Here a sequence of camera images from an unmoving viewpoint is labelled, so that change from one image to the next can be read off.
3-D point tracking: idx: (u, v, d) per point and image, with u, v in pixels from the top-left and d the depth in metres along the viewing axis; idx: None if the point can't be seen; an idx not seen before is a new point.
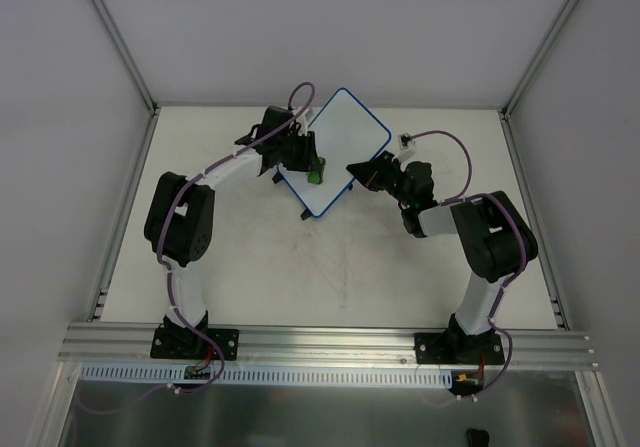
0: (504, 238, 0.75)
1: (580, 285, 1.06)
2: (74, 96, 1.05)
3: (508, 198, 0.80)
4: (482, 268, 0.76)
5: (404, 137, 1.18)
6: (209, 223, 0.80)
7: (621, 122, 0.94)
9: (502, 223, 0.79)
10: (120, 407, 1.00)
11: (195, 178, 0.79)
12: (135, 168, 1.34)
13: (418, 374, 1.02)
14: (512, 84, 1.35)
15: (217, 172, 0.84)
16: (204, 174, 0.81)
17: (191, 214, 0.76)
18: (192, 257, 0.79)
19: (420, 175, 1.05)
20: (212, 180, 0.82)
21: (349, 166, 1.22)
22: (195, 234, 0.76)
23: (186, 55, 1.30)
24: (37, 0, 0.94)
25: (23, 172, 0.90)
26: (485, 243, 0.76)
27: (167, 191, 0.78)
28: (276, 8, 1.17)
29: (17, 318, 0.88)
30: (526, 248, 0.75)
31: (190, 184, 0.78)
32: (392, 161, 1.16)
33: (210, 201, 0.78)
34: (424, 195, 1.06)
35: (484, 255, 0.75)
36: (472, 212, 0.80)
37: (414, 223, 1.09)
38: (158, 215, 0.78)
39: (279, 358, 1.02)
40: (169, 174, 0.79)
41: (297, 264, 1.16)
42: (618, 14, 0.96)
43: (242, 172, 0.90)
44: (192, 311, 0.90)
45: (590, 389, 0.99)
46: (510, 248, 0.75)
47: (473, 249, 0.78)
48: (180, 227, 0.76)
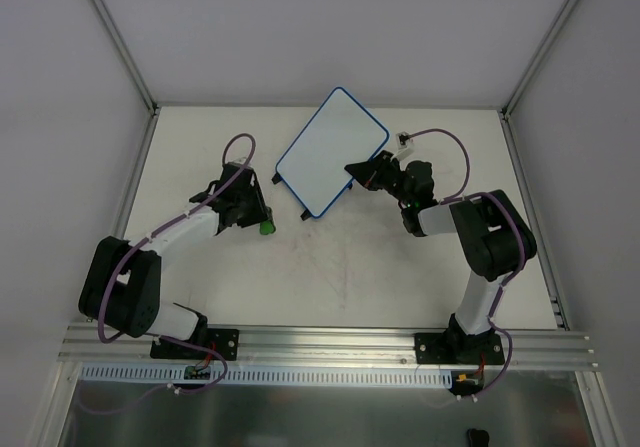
0: (503, 237, 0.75)
1: (580, 286, 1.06)
2: (72, 95, 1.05)
3: (508, 198, 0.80)
4: (481, 267, 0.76)
5: (401, 135, 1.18)
6: (154, 295, 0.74)
7: (621, 121, 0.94)
9: (501, 222, 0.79)
10: (121, 407, 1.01)
11: (139, 243, 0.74)
12: (136, 167, 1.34)
13: (418, 374, 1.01)
14: (512, 85, 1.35)
15: (166, 234, 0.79)
16: (151, 238, 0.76)
17: (133, 285, 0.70)
18: (137, 331, 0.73)
19: (420, 174, 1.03)
20: (159, 244, 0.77)
21: (348, 167, 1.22)
22: (137, 307, 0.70)
23: (185, 55, 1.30)
24: None
25: (23, 173, 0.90)
26: (484, 242, 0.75)
27: (107, 258, 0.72)
28: (274, 8, 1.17)
29: (17, 319, 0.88)
30: (525, 246, 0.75)
31: (134, 250, 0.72)
32: (390, 161, 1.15)
33: (156, 267, 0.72)
34: (425, 195, 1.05)
35: (483, 254, 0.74)
36: (470, 210, 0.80)
37: (413, 222, 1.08)
38: (95, 286, 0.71)
39: (278, 358, 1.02)
40: (110, 240, 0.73)
41: (298, 265, 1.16)
42: (619, 11, 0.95)
43: (194, 232, 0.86)
44: (182, 321, 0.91)
45: (590, 389, 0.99)
46: (509, 248, 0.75)
47: (472, 249, 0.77)
48: (122, 300, 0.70)
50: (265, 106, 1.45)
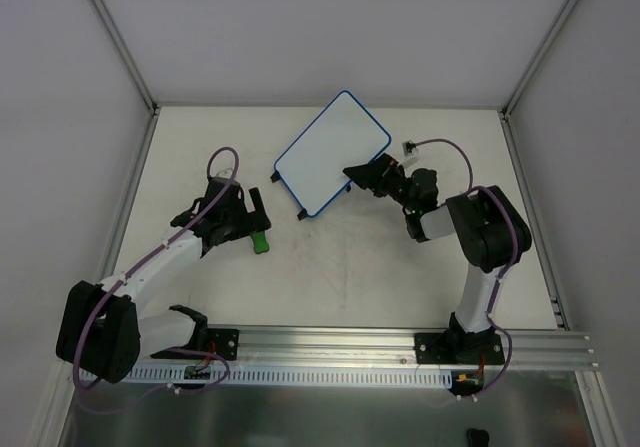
0: (499, 228, 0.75)
1: (581, 286, 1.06)
2: (73, 94, 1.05)
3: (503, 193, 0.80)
4: (477, 259, 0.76)
5: (408, 144, 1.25)
6: (133, 338, 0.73)
7: (621, 122, 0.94)
9: (497, 216, 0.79)
10: (122, 407, 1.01)
11: (112, 288, 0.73)
12: (135, 168, 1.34)
13: (418, 374, 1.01)
14: (512, 85, 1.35)
15: (141, 273, 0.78)
16: (124, 280, 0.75)
17: (108, 333, 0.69)
18: (117, 374, 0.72)
19: (425, 181, 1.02)
20: (134, 286, 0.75)
21: (345, 171, 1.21)
22: (114, 355, 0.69)
23: (185, 55, 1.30)
24: (38, 0, 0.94)
25: (24, 172, 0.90)
26: (479, 233, 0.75)
27: (80, 305, 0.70)
28: (275, 8, 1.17)
29: (17, 319, 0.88)
30: (519, 239, 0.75)
31: (108, 296, 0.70)
32: (397, 170, 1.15)
33: (130, 314, 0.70)
34: (430, 201, 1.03)
35: (478, 245, 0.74)
36: (466, 205, 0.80)
37: (416, 228, 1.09)
38: (70, 335, 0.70)
39: (278, 358, 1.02)
40: (82, 285, 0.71)
41: (298, 265, 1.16)
42: (619, 12, 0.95)
43: (174, 262, 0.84)
44: (181, 327, 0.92)
45: (590, 389, 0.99)
46: (504, 240, 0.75)
47: (468, 240, 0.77)
48: (98, 347, 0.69)
50: (265, 106, 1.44)
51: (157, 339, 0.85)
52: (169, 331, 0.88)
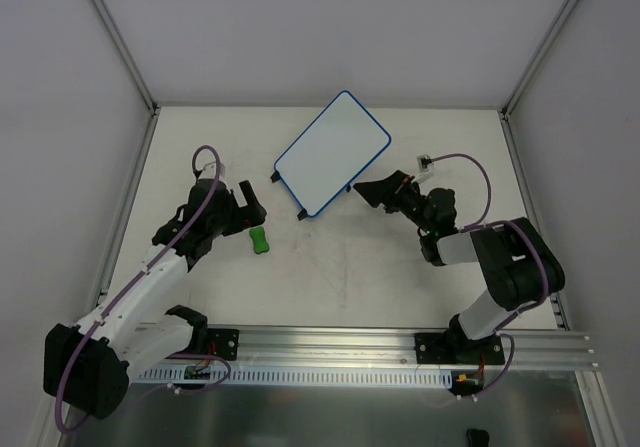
0: (527, 266, 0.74)
1: (580, 286, 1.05)
2: (73, 95, 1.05)
3: (531, 228, 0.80)
4: (503, 297, 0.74)
5: (424, 159, 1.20)
6: (118, 375, 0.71)
7: (621, 121, 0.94)
9: (524, 251, 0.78)
10: (123, 407, 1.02)
11: (90, 331, 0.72)
12: (135, 168, 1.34)
13: (418, 374, 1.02)
14: (512, 85, 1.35)
15: (120, 310, 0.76)
16: (101, 322, 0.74)
17: (88, 375, 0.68)
18: (106, 411, 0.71)
19: (443, 204, 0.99)
20: (113, 325, 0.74)
21: (359, 184, 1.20)
22: (97, 396, 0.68)
23: (185, 56, 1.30)
24: (38, 1, 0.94)
25: (24, 172, 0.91)
26: (507, 271, 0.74)
27: (58, 350, 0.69)
28: (274, 8, 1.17)
29: (17, 319, 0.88)
30: (550, 277, 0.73)
31: (85, 340, 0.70)
32: (411, 186, 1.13)
33: (108, 354, 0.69)
34: (447, 223, 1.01)
35: (506, 283, 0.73)
36: (493, 240, 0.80)
37: (431, 251, 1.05)
38: (53, 378, 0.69)
39: (278, 358, 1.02)
40: (60, 329, 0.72)
41: (298, 265, 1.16)
42: (619, 11, 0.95)
43: (156, 289, 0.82)
44: (179, 335, 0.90)
45: (590, 389, 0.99)
46: (533, 278, 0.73)
47: (494, 278, 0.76)
48: (80, 388, 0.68)
50: (265, 106, 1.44)
51: (154, 354, 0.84)
52: (167, 342, 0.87)
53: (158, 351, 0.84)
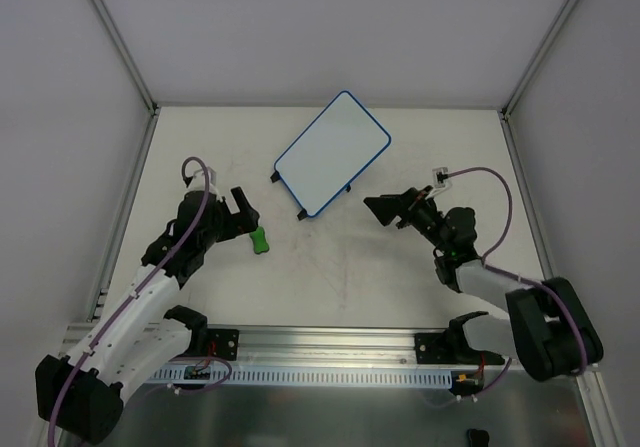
0: (566, 340, 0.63)
1: (580, 286, 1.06)
2: (72, 95, 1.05)
3: (569, 290, 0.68)
4: (536, 374, 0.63)
5: (440, 174, 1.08)
6: (110, 403, 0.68)
7: (622, 122, 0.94)
9: (559, 316, 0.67)
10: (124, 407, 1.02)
11: (78, 361, 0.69)
12: (135, 168, 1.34)
13: (417, 374, 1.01)
14: (512, 85, 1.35)
15: (109, 338, 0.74)
16: (90, 353, 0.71)
17: (79, 404, 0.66)
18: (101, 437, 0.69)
19: (462, 225, 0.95)
20: (102, 354, 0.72)
21: (368, 199, 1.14)
22: (89, 424, 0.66)
23: (185, 56, 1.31)
24: (38, 2, 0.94)
25: (23, 172, 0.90)
26: (545, 347, 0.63)
27: (49, 380, 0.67)
28: (274, 8, 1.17)
29: (17, 319, 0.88)
30: (588, 353, 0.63)
31: (75, 370, 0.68)
32: (426, 203, 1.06)
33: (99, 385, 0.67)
34: (467, 247, 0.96)
35: (544, 363, 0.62)
36: (528, 302, 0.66)
37: (448, 274, 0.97)
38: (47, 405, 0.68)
39: (277, 358, 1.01)
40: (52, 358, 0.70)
41: (298, 265, 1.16)
42: (620, 11, 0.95)
43: (147, 312, 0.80)
44: (177, 339, 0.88)
45: (591, 389, 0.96)
46: (573, 356, 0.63)
47: (527, 350, 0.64)
48: (72, 416, 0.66)
50: (265, 106, 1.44)
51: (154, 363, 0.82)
52: (168, 348, 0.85)
53: (160, 357, 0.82)
